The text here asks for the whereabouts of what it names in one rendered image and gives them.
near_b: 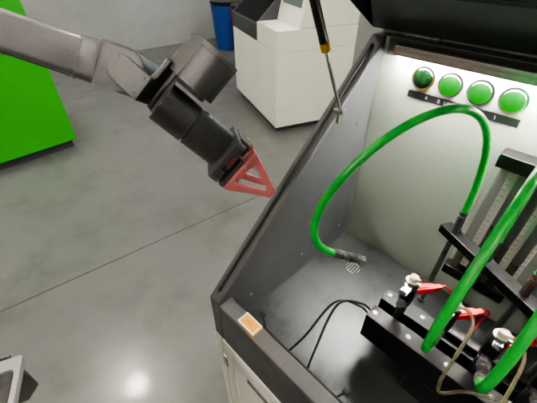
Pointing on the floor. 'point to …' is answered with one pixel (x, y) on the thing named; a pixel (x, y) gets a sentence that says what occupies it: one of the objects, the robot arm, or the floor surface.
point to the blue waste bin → (223, 23)
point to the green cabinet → (29, 109)
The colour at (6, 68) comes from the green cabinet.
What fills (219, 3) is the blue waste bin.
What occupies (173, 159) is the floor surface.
